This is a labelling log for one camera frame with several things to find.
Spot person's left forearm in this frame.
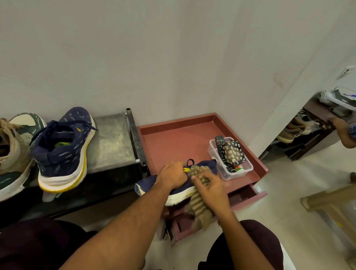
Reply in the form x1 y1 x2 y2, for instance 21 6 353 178
59 182 167 270

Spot dark wooden shoe rack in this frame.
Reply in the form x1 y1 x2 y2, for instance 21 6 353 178
259 97 344 162

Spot beige grey shoe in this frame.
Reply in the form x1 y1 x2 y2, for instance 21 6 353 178
291 111 317 136

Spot beige and green sneaker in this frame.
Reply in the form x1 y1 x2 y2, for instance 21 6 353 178
0 112 48 202

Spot grey metal shoe rack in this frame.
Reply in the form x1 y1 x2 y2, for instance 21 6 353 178
0 108 148 223

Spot white wall socket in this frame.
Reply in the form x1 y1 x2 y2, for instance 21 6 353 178
337 66 355 80

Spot maroon plastic drawer cabinet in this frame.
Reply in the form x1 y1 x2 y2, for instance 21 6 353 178
136 112 269 242

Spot person's right forearm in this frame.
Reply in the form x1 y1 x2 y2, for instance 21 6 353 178
216 211 276 270

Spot clear plastic container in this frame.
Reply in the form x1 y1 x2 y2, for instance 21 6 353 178
207 136 254 181

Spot person's maroon shorts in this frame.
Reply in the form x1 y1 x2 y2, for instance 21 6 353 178
0 218 285 270

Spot beige plastic stool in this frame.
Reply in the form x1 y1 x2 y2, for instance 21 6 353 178
300 182 356 252

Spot black remote control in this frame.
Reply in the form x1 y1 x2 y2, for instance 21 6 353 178
215 135 229 169

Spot person's left hand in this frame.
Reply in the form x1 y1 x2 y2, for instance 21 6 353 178
156 162 189 191

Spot white appliance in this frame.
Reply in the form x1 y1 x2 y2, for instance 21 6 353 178
319 86 356 112

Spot person's right hand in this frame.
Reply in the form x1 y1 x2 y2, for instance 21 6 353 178
191 169 232 219

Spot beige brown shoe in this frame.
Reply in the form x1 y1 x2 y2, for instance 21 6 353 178
276 126 301 144

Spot navy blue sneaker white sole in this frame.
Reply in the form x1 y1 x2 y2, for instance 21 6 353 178
135 159 218 207

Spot brown striped sock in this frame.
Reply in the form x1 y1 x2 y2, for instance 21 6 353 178
184 165 221 232

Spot maroon drawer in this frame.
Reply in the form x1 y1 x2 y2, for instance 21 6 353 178
166 183 268 242

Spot black floral pouch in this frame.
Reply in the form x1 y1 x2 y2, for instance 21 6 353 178
221 140 246 168

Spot navy blue sneaker yellow sole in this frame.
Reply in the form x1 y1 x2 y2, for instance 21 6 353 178
30 107 98 193

